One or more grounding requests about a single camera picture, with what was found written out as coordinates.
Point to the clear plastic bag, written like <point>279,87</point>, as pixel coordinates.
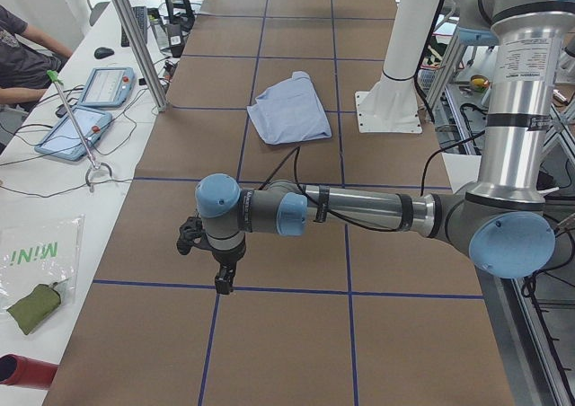
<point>44,253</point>

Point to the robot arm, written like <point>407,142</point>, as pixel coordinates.
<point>237,50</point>

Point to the teach pendant tablet near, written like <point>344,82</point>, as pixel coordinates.
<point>63,140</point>

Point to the aluminium frame post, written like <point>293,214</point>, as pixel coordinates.
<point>139,48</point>

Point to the teach pendant tablet far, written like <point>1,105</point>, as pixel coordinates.
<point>107,87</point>

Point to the teach pendant tablet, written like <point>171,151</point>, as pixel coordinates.
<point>63,140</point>
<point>107,87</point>

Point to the green folded cloth pouch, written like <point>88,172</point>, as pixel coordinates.
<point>30,311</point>

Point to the black computer mouse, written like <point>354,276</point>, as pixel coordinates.
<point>103,52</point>

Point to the reacher grabber stick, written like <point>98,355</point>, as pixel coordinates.
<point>95,166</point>

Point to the white central pedestal column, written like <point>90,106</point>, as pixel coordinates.
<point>391,106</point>

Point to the seated person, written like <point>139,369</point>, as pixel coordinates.
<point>27,54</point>

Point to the red cylinder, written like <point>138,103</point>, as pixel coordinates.
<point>27,372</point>

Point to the light blue striped shirt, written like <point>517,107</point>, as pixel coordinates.
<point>290,112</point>

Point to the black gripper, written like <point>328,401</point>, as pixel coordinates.
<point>226,258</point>

